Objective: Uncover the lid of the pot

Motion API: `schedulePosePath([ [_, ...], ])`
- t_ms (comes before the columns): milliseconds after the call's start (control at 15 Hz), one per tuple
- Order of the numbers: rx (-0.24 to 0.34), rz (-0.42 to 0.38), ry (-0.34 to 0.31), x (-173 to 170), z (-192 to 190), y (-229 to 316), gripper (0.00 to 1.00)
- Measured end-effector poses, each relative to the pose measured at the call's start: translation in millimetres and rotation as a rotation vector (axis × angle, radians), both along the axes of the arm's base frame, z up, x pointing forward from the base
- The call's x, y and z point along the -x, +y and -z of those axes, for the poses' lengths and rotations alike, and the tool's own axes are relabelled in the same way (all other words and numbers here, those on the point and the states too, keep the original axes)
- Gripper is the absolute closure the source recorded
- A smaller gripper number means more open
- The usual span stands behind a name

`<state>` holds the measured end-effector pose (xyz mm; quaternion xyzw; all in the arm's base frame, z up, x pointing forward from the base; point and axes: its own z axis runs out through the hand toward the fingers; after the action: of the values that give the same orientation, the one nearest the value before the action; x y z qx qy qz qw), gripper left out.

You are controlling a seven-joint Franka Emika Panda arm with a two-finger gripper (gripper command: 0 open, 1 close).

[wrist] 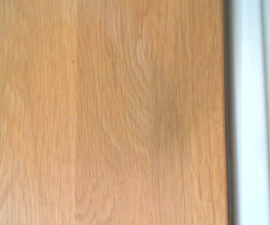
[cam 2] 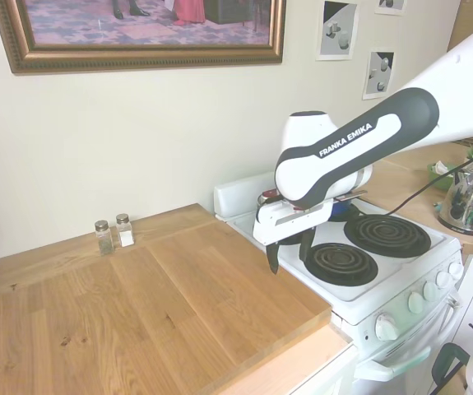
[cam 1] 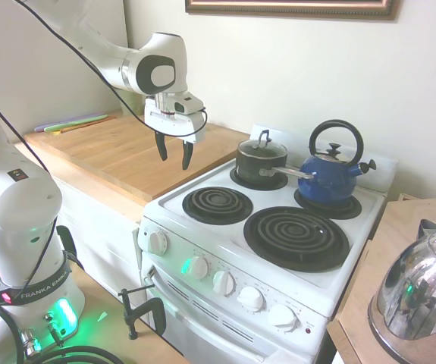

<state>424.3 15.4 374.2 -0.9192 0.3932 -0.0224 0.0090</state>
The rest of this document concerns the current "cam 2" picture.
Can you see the large wooden butcher block board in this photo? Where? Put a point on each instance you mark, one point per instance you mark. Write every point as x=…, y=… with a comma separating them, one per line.
x=137, y=308

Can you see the white stove knob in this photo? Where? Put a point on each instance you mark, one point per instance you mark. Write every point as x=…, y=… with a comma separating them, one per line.
x=455, y=269
x=430, y=289
x=442, y=278
x=385, y=328
x=416, y=303

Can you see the green bowl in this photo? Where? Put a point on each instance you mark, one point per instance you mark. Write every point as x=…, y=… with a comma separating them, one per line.
x=439, y=177

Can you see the glass pepper shaker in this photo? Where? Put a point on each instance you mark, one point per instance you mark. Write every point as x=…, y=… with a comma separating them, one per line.
x=105, y=240

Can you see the black coil burner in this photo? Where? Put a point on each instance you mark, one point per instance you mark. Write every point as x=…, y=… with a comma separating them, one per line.
x=386, y=236
x=290, y=241
x=341, y=263

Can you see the white electric stove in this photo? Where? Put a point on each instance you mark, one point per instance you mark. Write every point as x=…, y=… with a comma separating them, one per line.
x=384, y=296

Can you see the glass salt shaker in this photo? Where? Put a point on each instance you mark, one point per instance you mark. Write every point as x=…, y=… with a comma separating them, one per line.
x=125, y=232

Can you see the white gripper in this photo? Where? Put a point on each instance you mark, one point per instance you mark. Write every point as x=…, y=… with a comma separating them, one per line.
x=285, y=220

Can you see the large paper print of shapes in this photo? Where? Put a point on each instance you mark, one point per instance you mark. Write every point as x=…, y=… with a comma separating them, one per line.
x=337, y=31

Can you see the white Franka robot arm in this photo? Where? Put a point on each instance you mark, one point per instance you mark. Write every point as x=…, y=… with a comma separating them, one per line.
x=343, y=148

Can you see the shiny steel electric kettle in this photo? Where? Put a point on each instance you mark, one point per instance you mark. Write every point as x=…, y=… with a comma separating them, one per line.
x=470, y=197

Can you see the dark green bar frame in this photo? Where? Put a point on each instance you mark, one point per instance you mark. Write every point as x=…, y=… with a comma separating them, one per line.
x=450, y=362

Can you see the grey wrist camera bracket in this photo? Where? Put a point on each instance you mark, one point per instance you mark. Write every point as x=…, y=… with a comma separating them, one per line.
x=355, y=194

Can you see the narrow paper print of shapes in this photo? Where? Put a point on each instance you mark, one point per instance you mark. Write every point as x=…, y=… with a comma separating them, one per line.
x=378, y=75

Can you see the blue cooking pot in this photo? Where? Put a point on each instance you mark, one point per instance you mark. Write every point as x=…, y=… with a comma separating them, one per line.
x=343, y=210

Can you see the gold framed painting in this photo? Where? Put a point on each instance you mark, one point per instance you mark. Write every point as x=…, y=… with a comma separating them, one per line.
x=137, y=24

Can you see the small paper print of shapes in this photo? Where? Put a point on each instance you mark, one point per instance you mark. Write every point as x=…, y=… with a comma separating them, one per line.
x=390, y=5

